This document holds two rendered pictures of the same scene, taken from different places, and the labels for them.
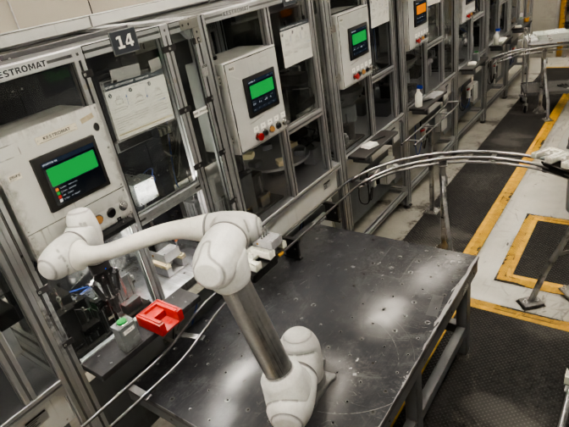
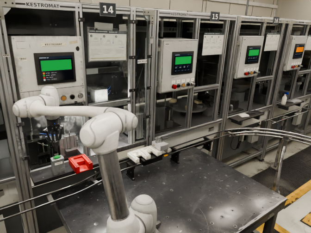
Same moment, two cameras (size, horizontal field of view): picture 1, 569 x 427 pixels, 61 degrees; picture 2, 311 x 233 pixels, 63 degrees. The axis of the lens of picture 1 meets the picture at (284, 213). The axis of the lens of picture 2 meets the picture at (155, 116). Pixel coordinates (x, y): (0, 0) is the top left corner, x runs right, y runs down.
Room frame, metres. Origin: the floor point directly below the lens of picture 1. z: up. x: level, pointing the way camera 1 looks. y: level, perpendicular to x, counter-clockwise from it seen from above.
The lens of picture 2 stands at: (0.23, -0.29, 1.93)
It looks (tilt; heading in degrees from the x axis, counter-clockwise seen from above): 20 degrees down; 13
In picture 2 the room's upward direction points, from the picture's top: 2 degrees clockwise
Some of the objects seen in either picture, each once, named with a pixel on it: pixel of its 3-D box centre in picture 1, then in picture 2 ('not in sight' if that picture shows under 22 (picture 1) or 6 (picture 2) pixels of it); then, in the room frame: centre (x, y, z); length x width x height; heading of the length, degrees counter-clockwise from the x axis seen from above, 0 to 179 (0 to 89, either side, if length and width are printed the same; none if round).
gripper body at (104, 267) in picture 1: (101, 270); (53, 124); (1.57, 0.71, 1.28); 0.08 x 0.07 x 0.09; 140
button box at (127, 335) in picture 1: (124, 332); (57, 164); (1.58, 0.72, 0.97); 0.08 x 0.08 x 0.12; 50
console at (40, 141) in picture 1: (52, 180); (47, 70); (1.75, 0.84, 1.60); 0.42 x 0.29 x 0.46; 140
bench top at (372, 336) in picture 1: (317, 318); (170, 198); (1.83, -0.07, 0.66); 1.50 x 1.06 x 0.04; 140
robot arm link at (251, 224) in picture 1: (234, 229); (121, 120); (1.41, 0.17, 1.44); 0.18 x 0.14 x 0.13; 74
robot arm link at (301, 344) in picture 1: (300, 355); (142, 213); (1.41, 0.04, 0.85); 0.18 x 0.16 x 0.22; 164
